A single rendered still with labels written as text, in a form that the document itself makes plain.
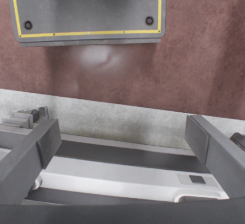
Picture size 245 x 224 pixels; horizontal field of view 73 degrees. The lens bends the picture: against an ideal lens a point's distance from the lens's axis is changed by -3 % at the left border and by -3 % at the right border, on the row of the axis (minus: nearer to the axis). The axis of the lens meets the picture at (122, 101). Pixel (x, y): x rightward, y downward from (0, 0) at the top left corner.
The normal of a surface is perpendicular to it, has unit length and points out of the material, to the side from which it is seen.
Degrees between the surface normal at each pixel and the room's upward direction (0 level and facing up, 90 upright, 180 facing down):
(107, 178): 90
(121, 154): 0
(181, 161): 0
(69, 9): 0
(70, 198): 90
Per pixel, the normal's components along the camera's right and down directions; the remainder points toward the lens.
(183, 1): 0.01, 0.30
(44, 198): 0.15, -0.94
